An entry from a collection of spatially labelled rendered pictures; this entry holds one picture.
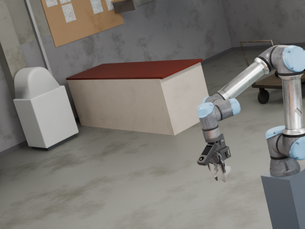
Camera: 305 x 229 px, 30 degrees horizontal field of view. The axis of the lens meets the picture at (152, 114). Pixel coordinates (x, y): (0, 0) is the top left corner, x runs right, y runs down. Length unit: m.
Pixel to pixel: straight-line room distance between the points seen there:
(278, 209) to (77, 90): 6.79
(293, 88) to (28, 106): 6.48
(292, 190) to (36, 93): 6.33
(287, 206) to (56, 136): 6.34
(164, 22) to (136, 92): 3.48
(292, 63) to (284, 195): 0.69
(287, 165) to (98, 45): 7.76
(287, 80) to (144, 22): 8.48
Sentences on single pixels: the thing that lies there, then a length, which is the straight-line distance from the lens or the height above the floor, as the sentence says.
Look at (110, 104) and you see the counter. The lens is 8.75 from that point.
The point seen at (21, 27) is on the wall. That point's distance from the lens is 9.60.
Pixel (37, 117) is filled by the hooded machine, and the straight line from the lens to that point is 8.69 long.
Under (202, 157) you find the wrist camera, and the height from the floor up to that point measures 1.50.
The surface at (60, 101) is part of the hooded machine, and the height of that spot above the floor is 0.66.
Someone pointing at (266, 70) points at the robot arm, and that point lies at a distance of 2.72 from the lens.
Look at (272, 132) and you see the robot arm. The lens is 2.81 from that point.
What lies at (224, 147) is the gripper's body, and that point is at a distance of 2.54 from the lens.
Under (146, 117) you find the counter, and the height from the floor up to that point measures 0.24.
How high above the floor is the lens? 2.37
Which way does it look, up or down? 15 degrees down
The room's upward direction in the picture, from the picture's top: 15 degrees counter-clockwise
